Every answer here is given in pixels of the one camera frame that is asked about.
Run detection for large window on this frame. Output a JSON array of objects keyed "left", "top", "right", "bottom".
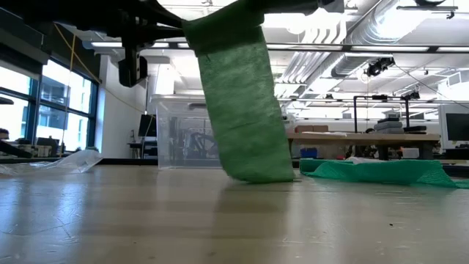
[{"left": 0, "top": 60, "right": 100, "bottom": 157}]

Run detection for dark green elastic bandage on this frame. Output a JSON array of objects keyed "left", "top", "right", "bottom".
[{"left": 182, "top": 0, "right": 296, "bottom": 184}]

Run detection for teal elastic bandage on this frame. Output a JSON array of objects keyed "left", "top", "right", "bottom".
[{"left": 299, "top": 157, "right": 469, "bottom": 190}]

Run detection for clear plastic storage box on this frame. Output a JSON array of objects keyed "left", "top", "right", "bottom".
[{"left": 149, "top": 93, "right": 221, "bottom": 170}]

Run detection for black ceiling light rail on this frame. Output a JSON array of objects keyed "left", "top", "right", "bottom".
[{"left": 82, "top": 40, "right": 469, "bottom": 53}]

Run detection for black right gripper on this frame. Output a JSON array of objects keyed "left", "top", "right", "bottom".
[{"left": 262, "top": 0, "right": 345, "bottom": 15}]

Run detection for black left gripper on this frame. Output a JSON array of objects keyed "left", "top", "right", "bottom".
[{"left": 106, "top": 0, "right": 186, "bottom": 88}]

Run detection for black computer monitor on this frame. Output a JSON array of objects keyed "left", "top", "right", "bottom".
[
  {"left": 138, "top": 114, "right": 158, "bottom": 139},
  {"left": 439, "top": 104, "right": 469, "bottom": 151}
]

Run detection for flat clear plastic bag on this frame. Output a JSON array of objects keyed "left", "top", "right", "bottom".
[{"left": 0, "top": 149, "right": 104, "bottom": 176}]

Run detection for grey stacked trays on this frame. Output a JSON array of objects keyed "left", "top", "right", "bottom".
[{"left": 373, "top": 117, "right": 405, "bottom": 135}]

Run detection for thin yellow cord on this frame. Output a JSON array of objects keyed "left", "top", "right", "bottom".
[{"left": 53, "top": 22, "right": 147, "bottom": 151}]

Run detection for brown cardboard box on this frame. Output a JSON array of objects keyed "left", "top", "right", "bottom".
[{"left": 295, "top": 125, "right": 330, "bottom": 133}]

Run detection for black hanging camera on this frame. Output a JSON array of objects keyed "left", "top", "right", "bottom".
[{"left": 364, "top": 56, "right": 396, "bottom": 78}]

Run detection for black pipe stand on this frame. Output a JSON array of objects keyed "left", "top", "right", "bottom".
[{"left": 352, "top": 94, "right": 412, "bottom": 134}]

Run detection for long wooden workbench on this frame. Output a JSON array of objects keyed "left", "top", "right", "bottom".
[{"left": 287, "top": 131, "right": 440, "bottom": 161}]

